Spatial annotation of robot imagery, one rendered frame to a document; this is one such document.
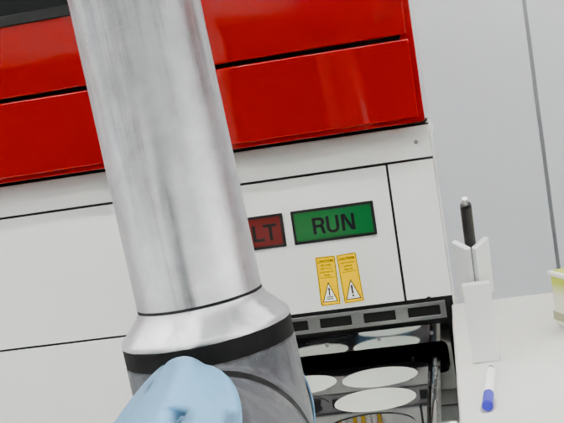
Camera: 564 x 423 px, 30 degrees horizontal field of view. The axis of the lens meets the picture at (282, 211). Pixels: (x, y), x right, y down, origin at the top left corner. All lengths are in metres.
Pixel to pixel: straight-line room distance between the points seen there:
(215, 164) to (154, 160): 0.04
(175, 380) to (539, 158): 2.46
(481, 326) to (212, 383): 0.61
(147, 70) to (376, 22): 0.79
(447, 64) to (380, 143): 1.50
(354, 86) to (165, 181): 0.79
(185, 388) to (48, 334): 1.06
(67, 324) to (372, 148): 0.52
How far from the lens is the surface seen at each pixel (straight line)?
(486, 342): 1.15
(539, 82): 2.97
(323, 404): 1.32
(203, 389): 0.56
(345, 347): 1.51
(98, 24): 0.68
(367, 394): 1.34
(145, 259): 0.68
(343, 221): 1.48
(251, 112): 1.45
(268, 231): 1.50
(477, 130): 2.96
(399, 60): 1.43
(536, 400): 1.00
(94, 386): 1.61
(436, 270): 1.49
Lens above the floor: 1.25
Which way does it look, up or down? 5 degrees down
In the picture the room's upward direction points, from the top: 9 degrees counter-clockwise
